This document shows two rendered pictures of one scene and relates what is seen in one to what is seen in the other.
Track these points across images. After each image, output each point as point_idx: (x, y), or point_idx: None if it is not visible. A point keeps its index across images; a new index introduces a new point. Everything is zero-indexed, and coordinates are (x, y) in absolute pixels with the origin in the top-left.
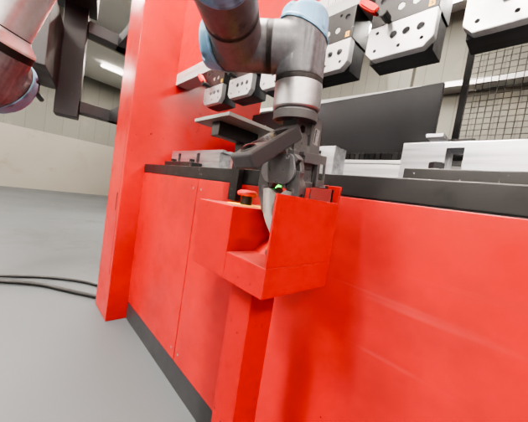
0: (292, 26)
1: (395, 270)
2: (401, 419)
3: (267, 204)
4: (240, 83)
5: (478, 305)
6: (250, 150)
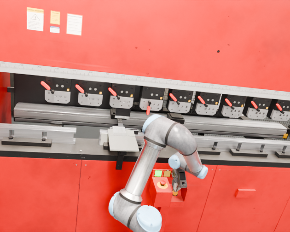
0: None
1: None
2: (184, 204)
3: (175, 186)
4: (90, 98)
5: (200, 180)
6: (185, 185)
